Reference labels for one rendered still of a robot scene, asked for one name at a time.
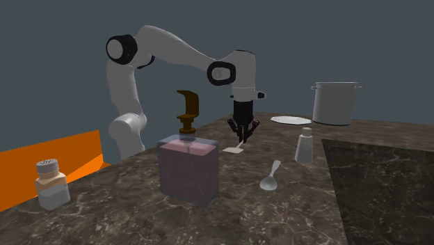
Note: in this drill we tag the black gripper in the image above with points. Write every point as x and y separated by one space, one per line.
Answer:
243 112

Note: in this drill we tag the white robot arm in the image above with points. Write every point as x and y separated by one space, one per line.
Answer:
162 46

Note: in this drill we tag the white spatula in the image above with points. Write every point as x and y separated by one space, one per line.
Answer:
234 149

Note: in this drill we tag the white octagonal plate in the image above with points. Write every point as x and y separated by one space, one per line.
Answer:
290 119

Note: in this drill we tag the grey metal spoon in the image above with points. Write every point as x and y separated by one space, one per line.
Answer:
270 179

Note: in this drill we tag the white squeeze bottle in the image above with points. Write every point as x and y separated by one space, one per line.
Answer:
304 147

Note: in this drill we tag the pink soap dispenser brass pump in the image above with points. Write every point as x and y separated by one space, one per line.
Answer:
188 163

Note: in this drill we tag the grey metal stock pot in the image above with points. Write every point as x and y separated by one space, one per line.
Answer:
334 103

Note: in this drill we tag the orange robot stand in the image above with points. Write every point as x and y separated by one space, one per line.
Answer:
51 163

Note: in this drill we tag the clear shaker jar grey lid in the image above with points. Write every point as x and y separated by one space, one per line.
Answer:
51 186

